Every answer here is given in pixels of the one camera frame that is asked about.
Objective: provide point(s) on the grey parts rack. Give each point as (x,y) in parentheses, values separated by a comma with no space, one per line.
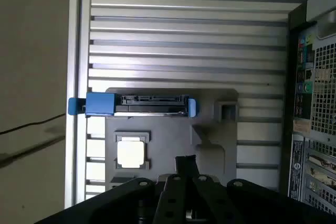
(170,134)

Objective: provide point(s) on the black PC case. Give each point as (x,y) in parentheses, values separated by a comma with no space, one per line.
(325,103)

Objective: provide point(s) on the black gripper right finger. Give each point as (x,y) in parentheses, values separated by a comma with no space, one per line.
(210,200)

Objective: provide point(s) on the hard disk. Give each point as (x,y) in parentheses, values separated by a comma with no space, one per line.
(101,104)

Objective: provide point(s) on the silver CPU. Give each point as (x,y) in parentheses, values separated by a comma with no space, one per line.
(130,154)

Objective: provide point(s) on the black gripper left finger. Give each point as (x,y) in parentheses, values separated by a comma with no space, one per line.
(173,187)

